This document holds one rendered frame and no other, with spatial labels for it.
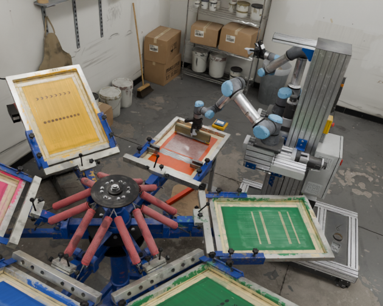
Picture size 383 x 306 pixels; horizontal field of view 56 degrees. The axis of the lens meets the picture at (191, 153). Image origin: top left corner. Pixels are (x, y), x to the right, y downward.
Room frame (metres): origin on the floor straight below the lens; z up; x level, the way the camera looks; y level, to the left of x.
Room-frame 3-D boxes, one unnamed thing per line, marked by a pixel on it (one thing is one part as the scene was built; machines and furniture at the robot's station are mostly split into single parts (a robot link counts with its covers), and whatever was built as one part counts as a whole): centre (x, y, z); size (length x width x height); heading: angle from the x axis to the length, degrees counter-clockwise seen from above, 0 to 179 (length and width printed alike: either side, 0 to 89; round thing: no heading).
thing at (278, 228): (1.75, -0.45, 1.05); 1.08 x 0.61 x 0.23; 99
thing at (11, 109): (2.73, 1.64, 1.06); 0.24 x 0.12 x 0.09; 39
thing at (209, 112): (2.71, -0.11, 1.29); 0.11 x 0.11 x 0.08; 50
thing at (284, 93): (2.91, -0.76, 1.42); 0.13 x 0.12 x 0.14; 138
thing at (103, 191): (1.61, 0.45, 0.67); 0.39 x 0.39 x 1.35
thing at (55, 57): (3.82, 1.68, 1.06); 0.53 x 0.07 x 1.05; 159
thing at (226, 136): (2.60, 0.06, 0.97); 0.79 x 0.58 x 0.04; 159
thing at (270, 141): (2.43, -0.62, 1.31); 0.15 x 0.15 x 0.10
